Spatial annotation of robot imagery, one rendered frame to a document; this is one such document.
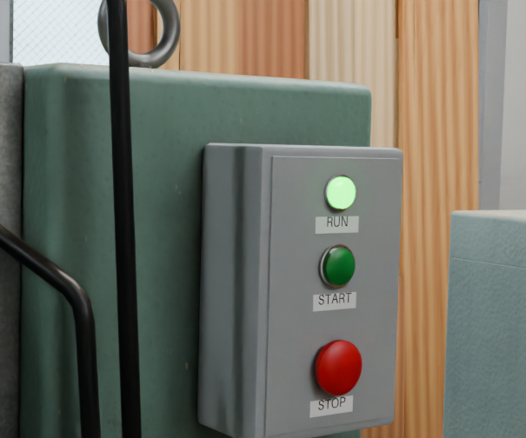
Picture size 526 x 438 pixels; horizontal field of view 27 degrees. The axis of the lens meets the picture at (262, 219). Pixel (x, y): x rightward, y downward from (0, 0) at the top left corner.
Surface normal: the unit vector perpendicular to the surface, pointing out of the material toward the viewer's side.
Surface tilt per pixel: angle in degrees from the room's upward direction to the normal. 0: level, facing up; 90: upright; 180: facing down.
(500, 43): 90
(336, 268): 90
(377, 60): 87
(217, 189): 90
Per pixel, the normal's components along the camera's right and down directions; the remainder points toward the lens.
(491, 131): -0.84, 0.01
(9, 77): 0.58, 0.07
